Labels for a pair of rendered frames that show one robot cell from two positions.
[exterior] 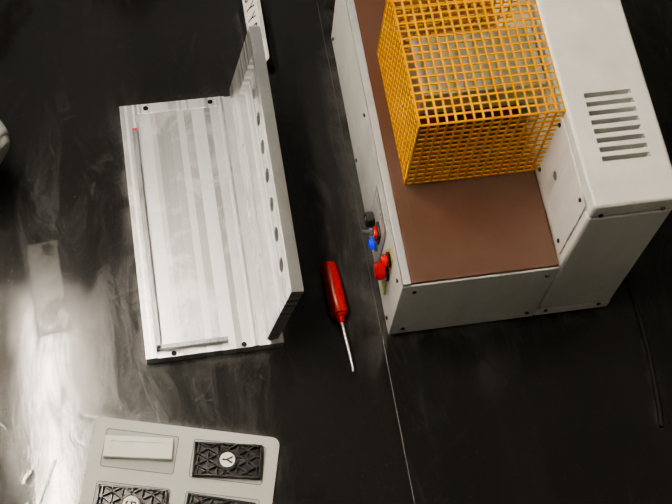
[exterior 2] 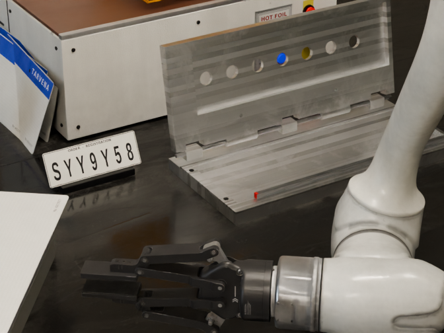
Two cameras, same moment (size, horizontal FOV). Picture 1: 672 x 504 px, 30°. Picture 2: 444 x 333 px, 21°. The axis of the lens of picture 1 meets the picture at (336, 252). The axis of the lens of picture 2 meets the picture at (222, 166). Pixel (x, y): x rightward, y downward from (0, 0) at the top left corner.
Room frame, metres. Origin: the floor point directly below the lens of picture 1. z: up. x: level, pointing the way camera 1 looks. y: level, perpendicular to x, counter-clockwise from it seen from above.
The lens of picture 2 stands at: (1.41, 1.88, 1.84)
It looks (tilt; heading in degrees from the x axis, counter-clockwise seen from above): 29 degrees down; 257
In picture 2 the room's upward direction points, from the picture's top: straight up
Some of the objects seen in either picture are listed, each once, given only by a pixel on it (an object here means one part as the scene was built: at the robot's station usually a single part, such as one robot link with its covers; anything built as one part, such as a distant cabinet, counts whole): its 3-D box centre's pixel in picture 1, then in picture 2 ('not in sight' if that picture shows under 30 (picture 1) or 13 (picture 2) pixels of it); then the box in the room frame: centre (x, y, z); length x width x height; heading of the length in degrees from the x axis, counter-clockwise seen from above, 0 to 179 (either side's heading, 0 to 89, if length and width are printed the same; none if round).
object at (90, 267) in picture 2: not in sight; (110, 271); (1.25, 0.64, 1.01); 0.07 x 0.03 x 0.01; 159
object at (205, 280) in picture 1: (198, 220); (316, 151); (0.85, 0.22, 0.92); 0.44 x 0.21 x 0.04; 18
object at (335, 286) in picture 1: (340, 316); not in sight; (0.73, -0.02, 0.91); 0.18 x 0.03 x 0.03; 21
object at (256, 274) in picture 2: not in sight; (236, 289); (1.10, 0.69, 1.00); 0.09 x 0.07 x 0.08; 159
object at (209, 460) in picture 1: (227, 460); not in sight; (0.48, 0.11, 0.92); 0.10 x 0.05 x 0.01; 97
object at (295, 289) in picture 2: not in sight; (296, 293); (1.04, 0.72, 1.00); 0.09 x 0.06 x 0.09; 69
